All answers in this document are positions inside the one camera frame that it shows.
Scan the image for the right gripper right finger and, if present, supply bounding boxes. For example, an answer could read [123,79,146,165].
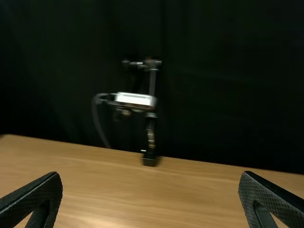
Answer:
[237,171,304,228]

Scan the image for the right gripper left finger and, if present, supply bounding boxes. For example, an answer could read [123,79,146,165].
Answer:
[0,171,63,228]

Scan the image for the grey cable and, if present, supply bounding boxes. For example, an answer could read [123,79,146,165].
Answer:
[91,93,113,149]

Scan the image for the white camera box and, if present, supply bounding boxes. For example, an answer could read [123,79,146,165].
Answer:
[113,91,158,113]

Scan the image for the black clamp stand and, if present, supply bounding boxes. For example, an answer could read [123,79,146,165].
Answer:
[121,56,163,168]

